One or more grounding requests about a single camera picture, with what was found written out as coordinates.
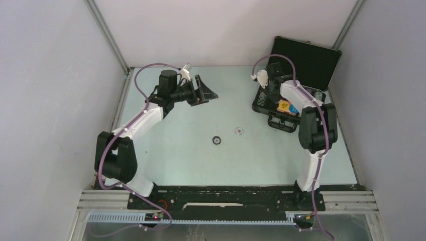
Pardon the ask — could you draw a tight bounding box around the blue round button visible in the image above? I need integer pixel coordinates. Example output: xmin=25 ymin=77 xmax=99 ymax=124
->
xmin=289 ymin=104 xmax=298 ymax=114

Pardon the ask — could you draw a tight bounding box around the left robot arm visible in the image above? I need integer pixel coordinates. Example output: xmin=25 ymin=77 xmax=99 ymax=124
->
xmin=94 ymin=70 xmax=219 ymax=209

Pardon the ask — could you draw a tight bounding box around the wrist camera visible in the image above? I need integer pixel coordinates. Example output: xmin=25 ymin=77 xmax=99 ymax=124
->
xmin=179 ymin=63 xmax=192 ymax=82
xmin=251 ymin=69 xmax=269 ymax=89

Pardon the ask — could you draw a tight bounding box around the black poker set case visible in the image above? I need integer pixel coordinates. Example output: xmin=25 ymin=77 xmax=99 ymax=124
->
xmin=252 ymin=36 xmax=342 ymax=133

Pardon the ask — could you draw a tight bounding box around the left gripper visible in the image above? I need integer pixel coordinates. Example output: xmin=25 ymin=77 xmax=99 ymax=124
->
xmin=170 ymin=75 xmax=217 ymax=107

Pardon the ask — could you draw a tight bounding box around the yellow round button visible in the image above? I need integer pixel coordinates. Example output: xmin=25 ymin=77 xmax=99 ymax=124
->
xmin=277 ymin=100 xmax=291 ymax=112

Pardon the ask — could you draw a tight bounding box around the green chip stack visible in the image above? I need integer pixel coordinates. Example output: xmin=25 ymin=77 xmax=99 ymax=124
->
xmin=313 ymin=91 xmax=325 ymax=101

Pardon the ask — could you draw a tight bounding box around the red playing card deck box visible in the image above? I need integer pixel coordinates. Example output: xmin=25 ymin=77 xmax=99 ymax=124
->
xmin=276 ymin=99 xmax=299 ymax=116

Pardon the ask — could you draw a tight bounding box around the dark blue fifty chip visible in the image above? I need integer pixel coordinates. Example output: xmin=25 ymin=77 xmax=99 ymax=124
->
xmin=212 ymin=136 xmax=222 ymax=145

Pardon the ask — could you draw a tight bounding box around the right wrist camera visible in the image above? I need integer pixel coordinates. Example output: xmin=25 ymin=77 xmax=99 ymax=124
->
xmin=251 ymin=69 xmax=269 ymax=89

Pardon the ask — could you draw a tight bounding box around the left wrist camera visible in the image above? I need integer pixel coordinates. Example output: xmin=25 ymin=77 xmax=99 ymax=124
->
xmin=179 ymin=63 xmax=192 ymax=82

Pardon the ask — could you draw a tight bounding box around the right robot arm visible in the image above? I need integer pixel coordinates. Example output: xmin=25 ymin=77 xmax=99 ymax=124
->
xmin=263 ymin=62 xmax=338 ymax=210

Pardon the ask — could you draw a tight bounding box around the light blue ten chip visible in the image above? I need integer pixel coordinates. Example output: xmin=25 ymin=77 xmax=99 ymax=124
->
xmin=235 ymin=127 xmax=244 ymax=136

